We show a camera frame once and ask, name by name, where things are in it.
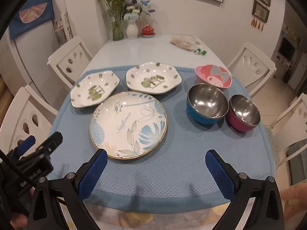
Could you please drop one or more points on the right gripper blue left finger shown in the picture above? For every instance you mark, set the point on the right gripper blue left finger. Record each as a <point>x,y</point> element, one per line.
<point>89,174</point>

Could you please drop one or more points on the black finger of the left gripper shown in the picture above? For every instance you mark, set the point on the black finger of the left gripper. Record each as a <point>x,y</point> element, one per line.
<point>49,146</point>

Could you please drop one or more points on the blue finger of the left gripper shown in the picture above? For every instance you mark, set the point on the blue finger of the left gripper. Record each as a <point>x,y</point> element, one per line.
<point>25,145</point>

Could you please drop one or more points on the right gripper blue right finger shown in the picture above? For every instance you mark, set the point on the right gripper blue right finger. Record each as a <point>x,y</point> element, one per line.
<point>220,173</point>

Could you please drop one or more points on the magenta steel bowl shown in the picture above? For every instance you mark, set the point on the magenta steel bowl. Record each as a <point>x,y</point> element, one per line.
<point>243,115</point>

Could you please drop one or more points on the square forest plate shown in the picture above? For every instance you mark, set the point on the square forest plate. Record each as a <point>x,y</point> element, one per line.
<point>153,78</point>
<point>93,89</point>

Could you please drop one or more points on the blue steel bowl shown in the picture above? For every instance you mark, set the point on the blue steel bowl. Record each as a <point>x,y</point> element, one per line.
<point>206,104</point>

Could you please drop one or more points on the pink cartoon bowl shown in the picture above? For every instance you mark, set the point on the pink cartoon bowl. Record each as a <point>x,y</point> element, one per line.
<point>214,75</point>

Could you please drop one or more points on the kitchen shelf with appliances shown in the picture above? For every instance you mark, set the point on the kitchen shelf with appliances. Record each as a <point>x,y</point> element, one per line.
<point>289,58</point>

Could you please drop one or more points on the person's left hand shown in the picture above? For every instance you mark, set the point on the person's left hand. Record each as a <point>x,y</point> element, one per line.
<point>20,221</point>

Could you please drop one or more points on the person's right hand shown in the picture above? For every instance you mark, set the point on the person's right hand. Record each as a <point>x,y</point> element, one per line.
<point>297,192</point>

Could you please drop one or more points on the white chair near left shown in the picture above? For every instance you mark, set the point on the white chair near left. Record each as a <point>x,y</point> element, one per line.
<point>27,115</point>

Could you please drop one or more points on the white chair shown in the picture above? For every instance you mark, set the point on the white chair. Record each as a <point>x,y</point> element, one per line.
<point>69,61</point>
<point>287,129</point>
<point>252,68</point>
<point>27,115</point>

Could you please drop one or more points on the light blue textured mat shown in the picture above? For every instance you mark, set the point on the light blue textured mat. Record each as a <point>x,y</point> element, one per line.
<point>173,178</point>

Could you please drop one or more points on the round blue leaf plate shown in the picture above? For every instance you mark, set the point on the round blue leaf plate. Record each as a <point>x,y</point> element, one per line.
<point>128,125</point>

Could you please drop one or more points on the white chair near right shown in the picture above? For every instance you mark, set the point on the white chair near right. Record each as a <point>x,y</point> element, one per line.
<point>287,129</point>

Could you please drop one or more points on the white chair far left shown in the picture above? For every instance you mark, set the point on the white chair far left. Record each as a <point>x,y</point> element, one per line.
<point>69,61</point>

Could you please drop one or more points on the white refrigerator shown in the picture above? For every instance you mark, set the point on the white refrigerator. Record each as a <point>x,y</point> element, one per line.
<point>24,62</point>

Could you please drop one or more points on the white chair far right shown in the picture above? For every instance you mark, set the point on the white chair far right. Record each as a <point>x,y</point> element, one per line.
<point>252,68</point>

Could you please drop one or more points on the green candy wrapper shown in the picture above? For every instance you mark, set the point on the green candy wrapper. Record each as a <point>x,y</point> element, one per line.
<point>200,51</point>

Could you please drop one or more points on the blue fridge cover cloth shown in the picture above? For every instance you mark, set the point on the blue fridge cover cloth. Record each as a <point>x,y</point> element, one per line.
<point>32,14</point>

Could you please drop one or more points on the red lidded teacup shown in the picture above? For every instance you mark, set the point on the red lidded teacup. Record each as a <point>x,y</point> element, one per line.
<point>147,31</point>

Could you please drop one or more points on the white vase blue flowers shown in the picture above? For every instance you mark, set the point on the white vase blue flowers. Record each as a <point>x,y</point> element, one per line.
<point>134,10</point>

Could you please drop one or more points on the hanging orange ornaments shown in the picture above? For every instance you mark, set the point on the hanging orange ornaments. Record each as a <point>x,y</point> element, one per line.
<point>257,24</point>

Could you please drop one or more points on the lower small framed picture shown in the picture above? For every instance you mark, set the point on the lower small framed picture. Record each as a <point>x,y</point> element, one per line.
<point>260,11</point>

